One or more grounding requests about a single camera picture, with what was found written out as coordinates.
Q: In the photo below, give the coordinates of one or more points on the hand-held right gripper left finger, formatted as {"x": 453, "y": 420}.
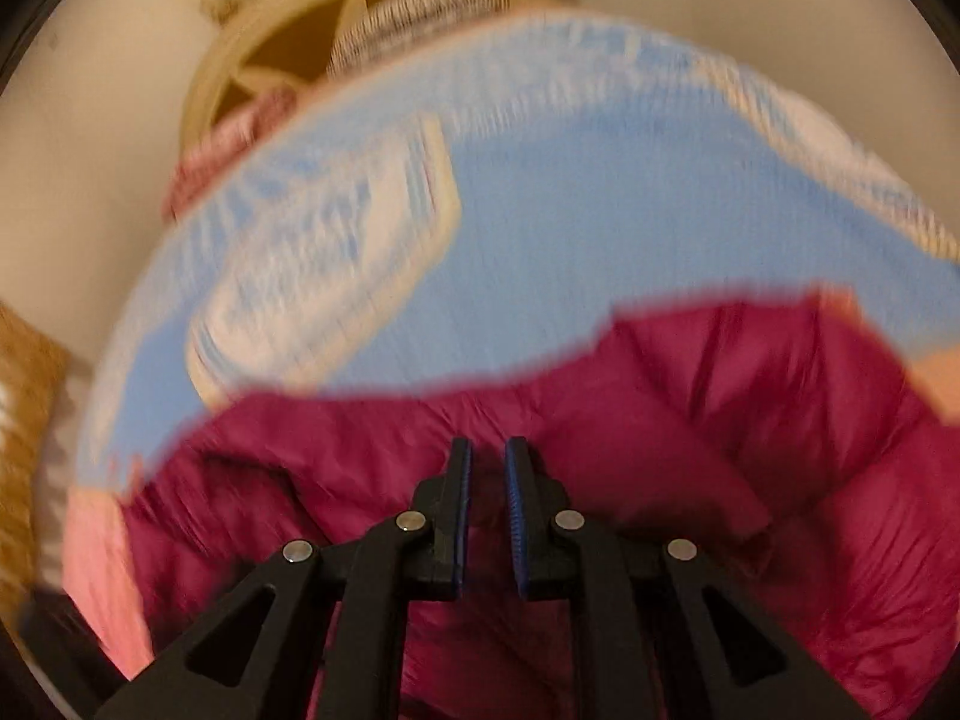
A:
{"x": 454, "y": 517}

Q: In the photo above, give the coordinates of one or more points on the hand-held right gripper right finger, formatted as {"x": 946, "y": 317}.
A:
{"x": 517, "y": 517}

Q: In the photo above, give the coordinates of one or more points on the magenta down jacket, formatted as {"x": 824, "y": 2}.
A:
{"x": 712, "y": 427}

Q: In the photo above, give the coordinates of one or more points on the blue printed bed sheet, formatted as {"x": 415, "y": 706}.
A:
{"x": 540, "y": 240}

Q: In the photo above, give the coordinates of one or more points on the pink patterned blanket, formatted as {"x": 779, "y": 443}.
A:
{"x": 101, "y": 570}

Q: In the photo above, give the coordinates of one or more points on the pink floral quilt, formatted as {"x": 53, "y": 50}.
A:
{"x": 217, "y": 157}

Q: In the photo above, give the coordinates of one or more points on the orange patterned cloth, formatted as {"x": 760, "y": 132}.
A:
{"x": 22, "y": 405}

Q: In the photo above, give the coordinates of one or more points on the cream headboard with star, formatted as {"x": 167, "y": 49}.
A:
{"x": 225, "y": 75}

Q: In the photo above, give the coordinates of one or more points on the striped pillow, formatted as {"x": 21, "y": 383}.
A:
{"x": 420, "y": 19}

